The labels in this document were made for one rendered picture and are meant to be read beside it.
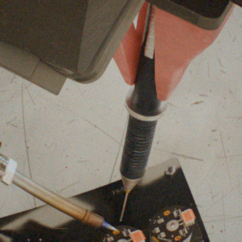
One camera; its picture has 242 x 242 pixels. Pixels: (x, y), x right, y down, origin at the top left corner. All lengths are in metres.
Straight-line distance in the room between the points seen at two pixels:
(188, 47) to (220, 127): 0.24
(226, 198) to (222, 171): 0.02
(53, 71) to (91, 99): 0.32
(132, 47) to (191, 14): 0.06
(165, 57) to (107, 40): 0.09
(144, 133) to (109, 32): 0.15
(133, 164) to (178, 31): 0.11
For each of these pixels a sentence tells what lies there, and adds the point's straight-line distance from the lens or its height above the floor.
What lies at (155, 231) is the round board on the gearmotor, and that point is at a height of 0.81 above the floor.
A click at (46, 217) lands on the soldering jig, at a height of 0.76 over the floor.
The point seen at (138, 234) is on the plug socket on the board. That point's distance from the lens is 0.38.
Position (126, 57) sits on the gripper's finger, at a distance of 0.27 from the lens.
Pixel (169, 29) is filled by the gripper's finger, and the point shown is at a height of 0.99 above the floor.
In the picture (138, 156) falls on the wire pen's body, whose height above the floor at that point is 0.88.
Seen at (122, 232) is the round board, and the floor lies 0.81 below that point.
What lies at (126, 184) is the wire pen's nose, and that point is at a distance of 0.34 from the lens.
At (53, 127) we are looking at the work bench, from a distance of 0.47.
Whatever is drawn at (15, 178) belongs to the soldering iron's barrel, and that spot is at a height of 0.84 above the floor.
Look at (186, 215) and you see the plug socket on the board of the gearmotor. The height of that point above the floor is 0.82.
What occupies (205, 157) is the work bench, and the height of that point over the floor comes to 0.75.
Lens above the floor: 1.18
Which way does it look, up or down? 67 degrees down
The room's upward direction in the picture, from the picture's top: 8 degrees counter-clockwise
